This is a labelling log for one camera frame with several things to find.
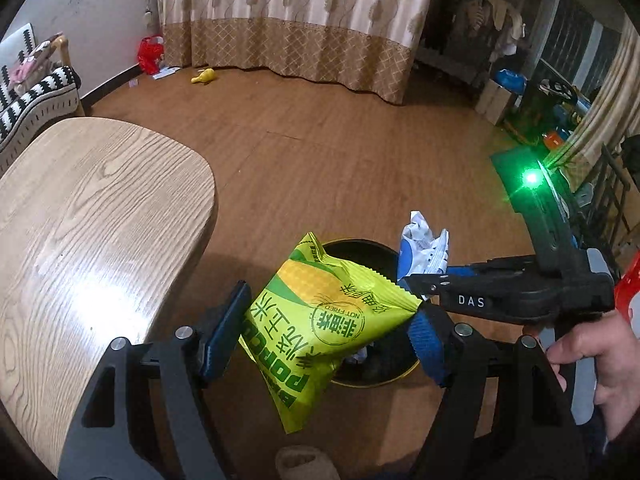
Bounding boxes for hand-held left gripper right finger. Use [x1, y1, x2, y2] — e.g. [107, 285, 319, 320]
[404, 305, 588, 480]

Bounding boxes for wooden frame sofa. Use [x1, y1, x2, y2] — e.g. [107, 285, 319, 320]
[0, 22, 86, 161]

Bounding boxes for blue plastic bag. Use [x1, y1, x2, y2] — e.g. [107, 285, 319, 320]
[495, 67, 526, 93]

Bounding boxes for black trash bin yellow rim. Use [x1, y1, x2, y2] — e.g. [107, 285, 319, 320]
[317, 239, 423, 388]

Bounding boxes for green yellow popcorn bag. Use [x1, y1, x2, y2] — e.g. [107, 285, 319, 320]
[239, 232, 423, 435]

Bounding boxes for wooden table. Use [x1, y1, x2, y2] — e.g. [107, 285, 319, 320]
[0, 116, 219, 478]

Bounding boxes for beige patterned curtain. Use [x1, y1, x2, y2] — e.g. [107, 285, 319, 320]
[157, 0, 441, 106]

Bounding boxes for person's right hand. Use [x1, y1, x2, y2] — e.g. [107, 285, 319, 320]
[545, 310, 640, 441]

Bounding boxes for hanging clothes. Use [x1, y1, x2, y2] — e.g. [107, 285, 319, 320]
[460, 0, 526, 61]

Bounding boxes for striped beige curtain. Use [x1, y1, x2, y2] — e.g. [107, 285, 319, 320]
[545, 10, 640, 171]

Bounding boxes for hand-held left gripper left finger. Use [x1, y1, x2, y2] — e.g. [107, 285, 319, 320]
[57, 280, 253, 480]

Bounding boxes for blue white wrapper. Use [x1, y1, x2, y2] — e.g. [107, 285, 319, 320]
[396, 211, 451, 281]

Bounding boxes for metal rack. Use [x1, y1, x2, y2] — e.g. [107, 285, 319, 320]
[575, 145, 640, 256]

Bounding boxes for red plastic object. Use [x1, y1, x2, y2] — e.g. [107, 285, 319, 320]
[614, 252, 640, 336]

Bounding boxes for toy ride-on car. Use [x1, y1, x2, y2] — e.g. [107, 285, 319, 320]
[520, 77, 596, 146]

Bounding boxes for red plastic bag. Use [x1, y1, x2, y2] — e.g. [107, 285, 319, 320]
[138, 36, 165, 76]

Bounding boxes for cardboard box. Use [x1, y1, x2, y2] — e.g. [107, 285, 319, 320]
[475, 80, 518, 126]

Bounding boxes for beige slipper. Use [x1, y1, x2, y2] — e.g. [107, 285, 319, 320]
[275, 444, 335, 480]

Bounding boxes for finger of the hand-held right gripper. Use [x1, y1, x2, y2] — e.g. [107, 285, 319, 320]
[440, 255, 538, 281]
[400, 272, 501, 318]

